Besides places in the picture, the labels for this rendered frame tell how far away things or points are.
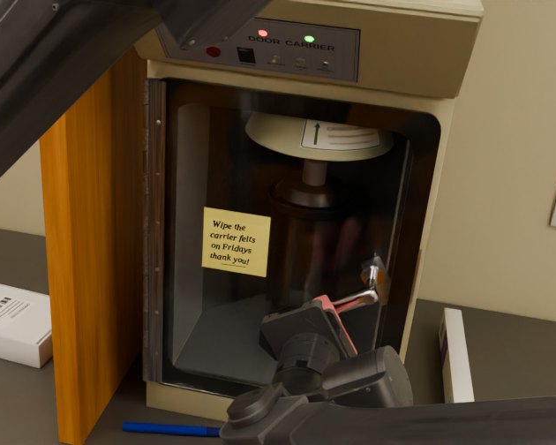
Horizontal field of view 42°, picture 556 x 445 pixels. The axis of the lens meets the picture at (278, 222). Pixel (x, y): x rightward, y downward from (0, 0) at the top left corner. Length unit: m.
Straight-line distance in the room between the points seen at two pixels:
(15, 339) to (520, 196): 0.81
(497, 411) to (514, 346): 0.80
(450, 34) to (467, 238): 0.69
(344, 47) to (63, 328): 0.44
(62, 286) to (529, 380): 0.70
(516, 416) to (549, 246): 0.89
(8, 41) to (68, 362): 0.57
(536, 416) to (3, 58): 0.33
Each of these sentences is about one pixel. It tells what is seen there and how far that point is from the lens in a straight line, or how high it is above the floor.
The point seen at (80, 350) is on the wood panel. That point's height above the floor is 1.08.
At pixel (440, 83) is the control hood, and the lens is 0.70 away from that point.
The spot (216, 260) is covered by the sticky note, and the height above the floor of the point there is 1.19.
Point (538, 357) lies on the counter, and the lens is 1.23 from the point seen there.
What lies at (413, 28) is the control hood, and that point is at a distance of 0.63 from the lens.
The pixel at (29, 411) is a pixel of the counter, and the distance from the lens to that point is 1.02.
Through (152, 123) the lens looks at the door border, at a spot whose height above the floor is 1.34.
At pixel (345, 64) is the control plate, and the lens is 0.69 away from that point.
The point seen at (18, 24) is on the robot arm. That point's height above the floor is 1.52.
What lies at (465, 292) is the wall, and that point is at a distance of 1.33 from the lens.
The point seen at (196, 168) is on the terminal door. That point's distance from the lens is 0.79.
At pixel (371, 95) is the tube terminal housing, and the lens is 0.75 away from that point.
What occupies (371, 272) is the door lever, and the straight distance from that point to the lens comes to 0.80.
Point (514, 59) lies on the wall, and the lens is 1.19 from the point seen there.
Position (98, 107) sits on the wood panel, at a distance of 0.81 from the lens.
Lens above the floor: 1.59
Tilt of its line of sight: 26 degrees down
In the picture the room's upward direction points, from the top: 5 degrees clockwise
